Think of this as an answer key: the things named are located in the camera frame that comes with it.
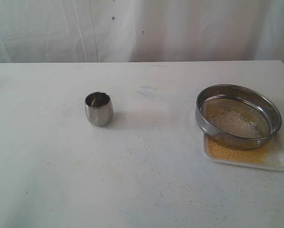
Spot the stainless steel cup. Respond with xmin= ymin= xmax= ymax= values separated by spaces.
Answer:
xmin=85 ymin=92 xmax=114 ymax=127

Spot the yellow grain powder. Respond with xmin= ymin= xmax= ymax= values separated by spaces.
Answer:
xmin=203 ymin=102 xmax=282 ymax=166

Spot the round steel sieve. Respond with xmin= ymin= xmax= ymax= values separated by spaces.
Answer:
xmin=196 ymin=84 xmax=282 ymax=150

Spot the white square plastic tray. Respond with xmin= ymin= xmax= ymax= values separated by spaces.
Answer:
xmin=203 ymin=135 xmax=284 ymax=171

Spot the white backdrop curtain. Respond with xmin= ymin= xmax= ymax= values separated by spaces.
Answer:
xmin=0 ymin=0 xmax=284 ymax=63

